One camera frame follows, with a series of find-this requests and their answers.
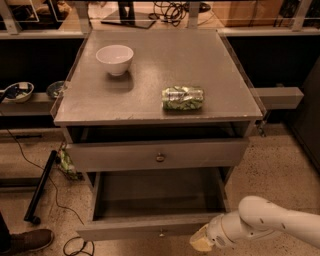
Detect grey top drawer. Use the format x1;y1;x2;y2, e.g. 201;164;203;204
67;125;248;172

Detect brown shoe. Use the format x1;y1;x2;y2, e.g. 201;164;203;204
5;229;54;255

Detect grey wooden drawer cabinet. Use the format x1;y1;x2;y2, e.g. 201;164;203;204
49;29;268;188

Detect green snack bag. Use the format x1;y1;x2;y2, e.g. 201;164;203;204
162;86;204;111

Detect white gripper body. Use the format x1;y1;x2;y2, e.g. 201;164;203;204
206;214;234;249

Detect black coiled cables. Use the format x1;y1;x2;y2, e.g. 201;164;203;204
148;0;212;28

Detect white ceramic bowl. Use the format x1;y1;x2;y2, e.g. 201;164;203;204
96;45;134;76

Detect cardboard box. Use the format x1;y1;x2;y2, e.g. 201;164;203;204
212;0;283;27

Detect black metal bar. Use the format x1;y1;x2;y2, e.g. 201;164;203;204
24;150;57;225

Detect white bowl with items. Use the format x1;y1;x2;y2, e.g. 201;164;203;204
0;82;34;103

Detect black monitor stand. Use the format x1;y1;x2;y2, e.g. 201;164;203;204
101;1;156;29

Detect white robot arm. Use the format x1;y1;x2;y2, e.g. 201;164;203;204
189;196;320;252

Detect black floor cable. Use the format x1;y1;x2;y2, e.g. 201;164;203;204
0;111;96;256

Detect green bag on floor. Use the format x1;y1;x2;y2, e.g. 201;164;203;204
58;149;79;181

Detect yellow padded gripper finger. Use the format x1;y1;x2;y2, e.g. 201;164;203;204
189;224;214;252

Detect dark small bowl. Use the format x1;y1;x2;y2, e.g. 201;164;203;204
46;81;65;99

